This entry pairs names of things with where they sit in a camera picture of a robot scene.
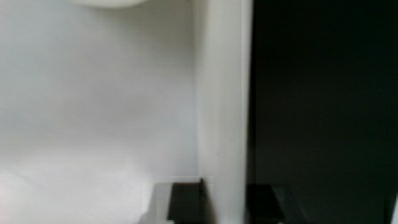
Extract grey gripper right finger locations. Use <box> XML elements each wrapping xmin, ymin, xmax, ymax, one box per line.
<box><xmin>246</xmin><ymin>184</ymin><xmax>301</xmax><ymax>224</ymax></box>

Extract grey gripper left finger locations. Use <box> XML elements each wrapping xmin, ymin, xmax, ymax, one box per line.
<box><xmin>141</xmin><ymin>179</ymin><xmax>210</xmax><ymax>224</ymax></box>

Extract white square tabletop part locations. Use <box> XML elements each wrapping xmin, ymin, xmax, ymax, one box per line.
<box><xmin>0</xmin><ymin>0</ymin><xmax>253</xmax><ymax>224</ymax></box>

